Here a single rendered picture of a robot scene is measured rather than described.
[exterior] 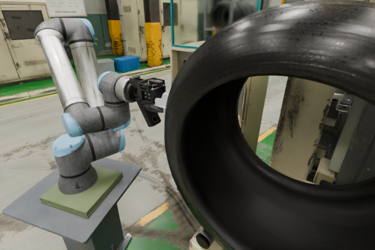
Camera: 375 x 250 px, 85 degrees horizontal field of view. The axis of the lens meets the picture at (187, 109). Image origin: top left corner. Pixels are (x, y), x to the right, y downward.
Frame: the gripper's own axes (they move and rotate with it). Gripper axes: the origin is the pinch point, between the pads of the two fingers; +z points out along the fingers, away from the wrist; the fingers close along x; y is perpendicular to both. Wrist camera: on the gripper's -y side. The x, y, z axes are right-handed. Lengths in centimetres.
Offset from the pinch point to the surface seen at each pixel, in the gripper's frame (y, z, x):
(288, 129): -8.9, 26.2, 25.3
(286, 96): 2.1, 23.6, 25.1
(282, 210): -29.8, 31.6, 11.3
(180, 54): 2, -52, 66
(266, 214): -29.7, 28.2, 6.9
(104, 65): -93, -450, 245
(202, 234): -28.8, 16.4, -10.7
